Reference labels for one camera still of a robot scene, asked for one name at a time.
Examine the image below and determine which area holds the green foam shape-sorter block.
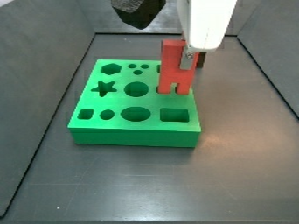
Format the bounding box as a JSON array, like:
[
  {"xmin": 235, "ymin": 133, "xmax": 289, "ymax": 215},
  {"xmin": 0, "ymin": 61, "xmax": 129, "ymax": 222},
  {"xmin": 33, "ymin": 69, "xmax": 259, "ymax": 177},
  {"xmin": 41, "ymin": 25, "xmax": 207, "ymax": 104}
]
[{"xmin": 68, "ymin": 59, "xmax": 201, "ymax": 148}]

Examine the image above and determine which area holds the black foam object at top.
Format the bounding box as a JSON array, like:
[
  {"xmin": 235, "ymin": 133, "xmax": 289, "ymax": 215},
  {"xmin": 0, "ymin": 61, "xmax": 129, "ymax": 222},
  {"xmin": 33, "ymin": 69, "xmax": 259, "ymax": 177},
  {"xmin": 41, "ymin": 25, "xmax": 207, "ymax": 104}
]
[{"xmin": 109, "ymin": 0, "xmax": 165, "ymax": 30}]

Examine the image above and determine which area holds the red double-square peg object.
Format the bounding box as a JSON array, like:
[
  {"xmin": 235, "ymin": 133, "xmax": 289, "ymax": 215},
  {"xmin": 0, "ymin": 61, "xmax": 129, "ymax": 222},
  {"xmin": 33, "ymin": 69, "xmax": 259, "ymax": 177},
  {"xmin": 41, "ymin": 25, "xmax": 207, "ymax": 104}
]
[{"xmin": 157, "ymin": 39, "xmax": 200, "ymax": 95}]

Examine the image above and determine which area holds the black arch-shaped foam piece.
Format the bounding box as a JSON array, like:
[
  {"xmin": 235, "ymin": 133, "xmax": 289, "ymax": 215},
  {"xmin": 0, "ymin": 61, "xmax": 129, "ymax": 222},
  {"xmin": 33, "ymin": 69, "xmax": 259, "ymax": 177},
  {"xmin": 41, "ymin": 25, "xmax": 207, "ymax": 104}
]
[{"xmin": 196, "ymin": 52, "xmax": 207, "ymax": 68}]

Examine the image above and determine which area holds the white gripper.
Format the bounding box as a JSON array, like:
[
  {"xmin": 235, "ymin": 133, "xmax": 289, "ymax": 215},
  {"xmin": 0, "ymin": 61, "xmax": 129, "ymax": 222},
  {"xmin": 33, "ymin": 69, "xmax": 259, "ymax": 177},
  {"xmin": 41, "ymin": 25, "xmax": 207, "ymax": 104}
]
[{"xmin": 177, "ymin": 0, "xmax": 237, "ymax": 70}]

